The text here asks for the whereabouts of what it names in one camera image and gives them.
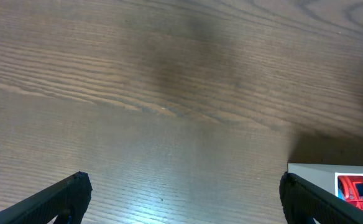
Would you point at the red toy car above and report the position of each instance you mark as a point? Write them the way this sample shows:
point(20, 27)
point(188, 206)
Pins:
point(350, 189)

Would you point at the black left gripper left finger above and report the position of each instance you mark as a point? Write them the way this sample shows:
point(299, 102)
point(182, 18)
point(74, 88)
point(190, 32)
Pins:
point(64, 202)

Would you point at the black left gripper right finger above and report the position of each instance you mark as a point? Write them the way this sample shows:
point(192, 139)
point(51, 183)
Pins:
point(304, 202)

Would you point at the white cardboard box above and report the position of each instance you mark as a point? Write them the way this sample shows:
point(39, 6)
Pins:
point(324, 176)

